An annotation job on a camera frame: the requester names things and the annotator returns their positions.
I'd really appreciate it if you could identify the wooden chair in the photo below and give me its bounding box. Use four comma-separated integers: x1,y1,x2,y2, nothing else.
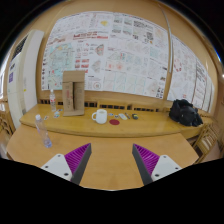
193,123,223,164
0,109,16,158

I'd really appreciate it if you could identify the round red coaster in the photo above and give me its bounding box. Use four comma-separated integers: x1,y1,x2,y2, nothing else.
109,119,120,125

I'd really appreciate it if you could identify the white ceramic mug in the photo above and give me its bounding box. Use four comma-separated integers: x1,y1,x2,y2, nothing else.
92,109,107,124

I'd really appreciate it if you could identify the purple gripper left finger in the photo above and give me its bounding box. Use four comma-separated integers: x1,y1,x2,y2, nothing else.
42,143,92,185

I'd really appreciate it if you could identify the white air conditioner unit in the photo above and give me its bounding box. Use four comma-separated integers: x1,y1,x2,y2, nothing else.
7,30,44,128

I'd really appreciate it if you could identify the far clear plastic bottle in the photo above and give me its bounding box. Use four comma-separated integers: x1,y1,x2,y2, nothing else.
50,89,56,112

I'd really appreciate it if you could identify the wooden chair right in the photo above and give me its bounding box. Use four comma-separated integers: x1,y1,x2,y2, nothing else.
193,123,223,164

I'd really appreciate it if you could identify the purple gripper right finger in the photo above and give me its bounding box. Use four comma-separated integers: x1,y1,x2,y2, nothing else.
132,144,181,185

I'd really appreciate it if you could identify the white remote control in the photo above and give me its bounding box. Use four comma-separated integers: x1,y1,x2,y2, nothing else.
119,113,128,120

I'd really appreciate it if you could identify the black backpack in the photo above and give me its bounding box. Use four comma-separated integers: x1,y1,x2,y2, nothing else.
169,99,203,127

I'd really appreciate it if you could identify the large poster wall display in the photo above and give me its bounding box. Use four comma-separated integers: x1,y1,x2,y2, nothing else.
41,12,169,99

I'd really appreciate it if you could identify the right poster wall display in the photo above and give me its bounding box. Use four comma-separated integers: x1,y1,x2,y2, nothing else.
167,36,214,112

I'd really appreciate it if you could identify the small black gadget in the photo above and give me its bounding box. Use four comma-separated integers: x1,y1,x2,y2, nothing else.
132,114,138,120

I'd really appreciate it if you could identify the wooden chair left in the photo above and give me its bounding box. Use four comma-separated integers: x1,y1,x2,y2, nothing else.
0,109,16,158

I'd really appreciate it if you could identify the brown cardboard box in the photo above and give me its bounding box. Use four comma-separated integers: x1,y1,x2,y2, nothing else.
62,71,85,116

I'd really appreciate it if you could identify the clear plastic water bottle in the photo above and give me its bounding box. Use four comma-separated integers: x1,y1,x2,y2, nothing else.
35,114,52,148

